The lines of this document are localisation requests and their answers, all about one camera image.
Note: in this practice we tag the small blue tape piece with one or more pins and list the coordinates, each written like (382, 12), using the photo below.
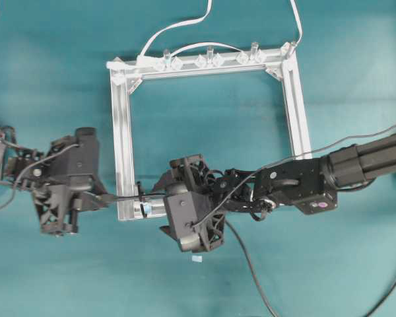
(196, 258)

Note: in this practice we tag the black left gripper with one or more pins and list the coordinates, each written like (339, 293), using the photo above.
(57, 206)

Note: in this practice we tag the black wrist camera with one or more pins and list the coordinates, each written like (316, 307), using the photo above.
(182, 211)
(77, 167)

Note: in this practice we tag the middle aluminium post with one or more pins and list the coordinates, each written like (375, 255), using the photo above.
(167, 58)

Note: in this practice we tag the aluminium extrusion frame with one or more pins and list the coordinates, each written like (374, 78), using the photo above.
(234, 113)

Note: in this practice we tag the far aluminium post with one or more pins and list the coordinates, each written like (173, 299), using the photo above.
(253, 52)

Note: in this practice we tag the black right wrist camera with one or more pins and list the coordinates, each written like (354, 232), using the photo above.
(182, 211)

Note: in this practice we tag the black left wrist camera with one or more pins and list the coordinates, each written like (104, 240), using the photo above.
(77, 167)

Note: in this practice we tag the aluminium post with blue tape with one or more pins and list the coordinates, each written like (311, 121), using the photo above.
(151, 209)

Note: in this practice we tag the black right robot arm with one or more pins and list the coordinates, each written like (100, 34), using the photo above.
(311, 184)

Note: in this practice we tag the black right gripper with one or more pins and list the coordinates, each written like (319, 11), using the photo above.
(191, 174)

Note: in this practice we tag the near aluminium post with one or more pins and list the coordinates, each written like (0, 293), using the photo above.
(209, 56)

